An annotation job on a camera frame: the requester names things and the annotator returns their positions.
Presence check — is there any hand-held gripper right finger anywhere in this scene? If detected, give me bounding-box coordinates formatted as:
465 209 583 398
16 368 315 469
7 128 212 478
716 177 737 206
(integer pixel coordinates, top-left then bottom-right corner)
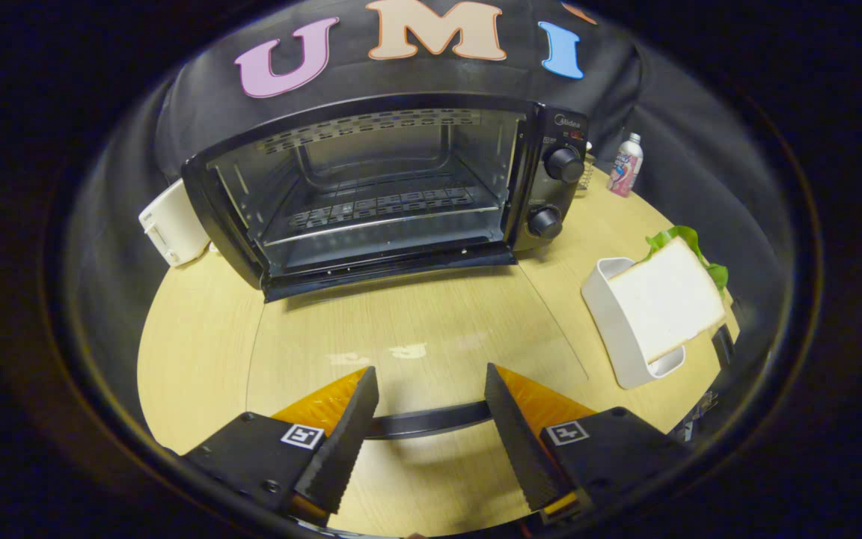
484 363 694 525

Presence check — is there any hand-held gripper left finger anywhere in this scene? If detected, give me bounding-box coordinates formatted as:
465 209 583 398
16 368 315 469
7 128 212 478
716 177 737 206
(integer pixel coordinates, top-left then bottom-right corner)
180 365 380 529

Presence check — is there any white bread lettuce sandwich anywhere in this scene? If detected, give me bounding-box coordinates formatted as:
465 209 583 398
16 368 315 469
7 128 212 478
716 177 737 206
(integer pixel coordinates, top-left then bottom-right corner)
607 225 731 365

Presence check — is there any black toaster oven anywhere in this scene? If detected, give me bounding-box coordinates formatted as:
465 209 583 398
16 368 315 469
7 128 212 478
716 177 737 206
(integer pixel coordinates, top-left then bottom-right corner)
180 92 590 442

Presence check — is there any white pop-up toaster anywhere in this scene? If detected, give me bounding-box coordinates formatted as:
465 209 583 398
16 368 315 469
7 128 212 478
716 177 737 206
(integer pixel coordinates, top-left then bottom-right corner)
138 178 212 268

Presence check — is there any white plastic tray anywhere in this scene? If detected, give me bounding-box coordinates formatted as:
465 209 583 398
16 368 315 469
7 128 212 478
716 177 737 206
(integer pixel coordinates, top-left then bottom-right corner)
581 257 687 391

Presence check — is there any small white labelled bottle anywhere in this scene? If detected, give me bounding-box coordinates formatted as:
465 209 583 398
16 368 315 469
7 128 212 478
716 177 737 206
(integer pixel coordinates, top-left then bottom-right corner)
607 133 644 198

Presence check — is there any black backdrop cloth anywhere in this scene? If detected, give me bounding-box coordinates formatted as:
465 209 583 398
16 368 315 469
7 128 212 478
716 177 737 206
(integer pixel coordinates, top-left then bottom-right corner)
64 0 798 315

